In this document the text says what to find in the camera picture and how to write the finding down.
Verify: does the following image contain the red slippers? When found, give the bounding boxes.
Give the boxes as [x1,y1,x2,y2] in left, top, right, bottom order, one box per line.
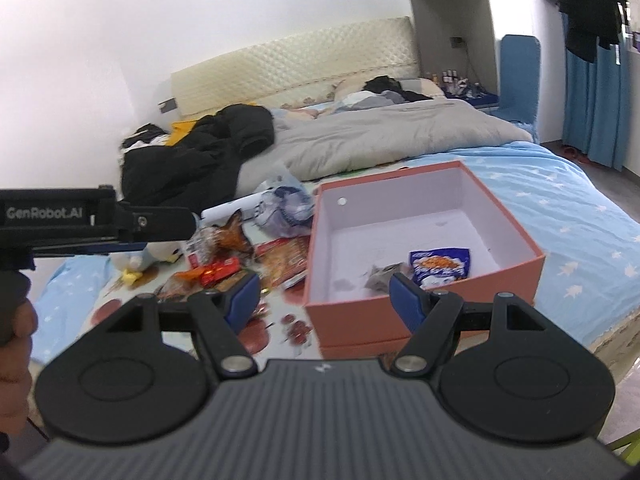
[559,144,592,164]

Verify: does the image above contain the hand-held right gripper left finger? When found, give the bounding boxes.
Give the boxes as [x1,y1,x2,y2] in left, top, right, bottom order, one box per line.
[102,274,262,377]

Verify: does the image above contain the yellow cloth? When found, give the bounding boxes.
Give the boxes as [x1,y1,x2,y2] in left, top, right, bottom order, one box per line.
[170,119,201,148]

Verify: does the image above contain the large orange red snack packet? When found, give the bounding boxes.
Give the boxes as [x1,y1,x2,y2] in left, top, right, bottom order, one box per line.
[255,235,313,291]

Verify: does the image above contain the white snack packet red label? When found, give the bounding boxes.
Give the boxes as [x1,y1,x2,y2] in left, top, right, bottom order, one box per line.
[185,237,212,267]

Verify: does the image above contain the blue snack packet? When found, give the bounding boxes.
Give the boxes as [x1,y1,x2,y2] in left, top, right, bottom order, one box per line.
[409,246,472,291]

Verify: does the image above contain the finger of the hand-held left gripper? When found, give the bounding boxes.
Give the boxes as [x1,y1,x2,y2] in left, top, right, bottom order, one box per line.
[117,200,198,253]

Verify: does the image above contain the clear plastic bag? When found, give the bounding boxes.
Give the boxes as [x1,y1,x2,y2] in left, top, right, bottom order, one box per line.
[252,175,317,238]

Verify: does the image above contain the row of small bottles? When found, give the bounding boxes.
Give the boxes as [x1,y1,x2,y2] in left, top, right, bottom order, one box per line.
[430,67,496,101]

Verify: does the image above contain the grey snack packet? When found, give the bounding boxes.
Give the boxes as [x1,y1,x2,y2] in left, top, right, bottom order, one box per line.
[362,261,413,296]

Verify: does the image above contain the blue curtain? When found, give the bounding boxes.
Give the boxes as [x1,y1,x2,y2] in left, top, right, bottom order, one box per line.
[560,10,631,171]

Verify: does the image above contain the black and white clothes pile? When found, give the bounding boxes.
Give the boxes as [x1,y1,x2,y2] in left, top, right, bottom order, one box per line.
[119,122,172,155]

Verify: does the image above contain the crinkled brown snack packet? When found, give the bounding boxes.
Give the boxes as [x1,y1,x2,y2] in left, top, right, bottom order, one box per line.
[197,210,253,261]

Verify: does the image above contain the grey duvet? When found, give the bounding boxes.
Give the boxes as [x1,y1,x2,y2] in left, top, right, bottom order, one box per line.
[237,97,533,193]

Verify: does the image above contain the penguin plush toy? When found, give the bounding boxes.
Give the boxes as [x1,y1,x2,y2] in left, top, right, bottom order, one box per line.
[112,240,188,288]

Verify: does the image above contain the pink cardboard box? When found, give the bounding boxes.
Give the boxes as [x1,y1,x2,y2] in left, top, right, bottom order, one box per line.
[302,160,547,361]

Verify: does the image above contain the person's left hand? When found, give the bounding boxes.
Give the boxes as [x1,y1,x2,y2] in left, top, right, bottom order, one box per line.
[0,305,40,431]

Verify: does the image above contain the cream padded headboard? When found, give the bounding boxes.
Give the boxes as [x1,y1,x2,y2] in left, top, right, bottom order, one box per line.
[170,16,420,121]

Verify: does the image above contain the blue chair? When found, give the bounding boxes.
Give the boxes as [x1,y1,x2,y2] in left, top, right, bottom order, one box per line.
[497,34,542,126]

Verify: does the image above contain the pillow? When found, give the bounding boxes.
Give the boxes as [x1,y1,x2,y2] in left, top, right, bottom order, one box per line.
[332,77,446,111]

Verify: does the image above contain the small red snack packet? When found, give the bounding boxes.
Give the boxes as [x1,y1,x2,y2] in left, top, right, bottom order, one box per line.
[177,257,243,288]

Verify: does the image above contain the black jacket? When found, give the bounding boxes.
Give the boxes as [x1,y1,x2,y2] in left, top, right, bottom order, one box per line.
[120,103,276,211]

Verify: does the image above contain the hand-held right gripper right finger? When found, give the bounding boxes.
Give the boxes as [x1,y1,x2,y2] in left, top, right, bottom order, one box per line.
[389,272,546,376]

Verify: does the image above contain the white tube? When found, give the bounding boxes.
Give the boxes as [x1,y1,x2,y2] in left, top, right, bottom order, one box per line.
[202,195,261,221]

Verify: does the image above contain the black garment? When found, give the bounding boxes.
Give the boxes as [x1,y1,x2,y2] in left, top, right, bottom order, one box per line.
[362,75,436,103]

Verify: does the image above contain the food print mat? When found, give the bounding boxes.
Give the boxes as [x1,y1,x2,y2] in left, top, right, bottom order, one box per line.
[95,170,326,356]

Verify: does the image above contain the hanging dark clothes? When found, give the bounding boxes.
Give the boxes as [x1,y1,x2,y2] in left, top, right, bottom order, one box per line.
[520,0,628,63]

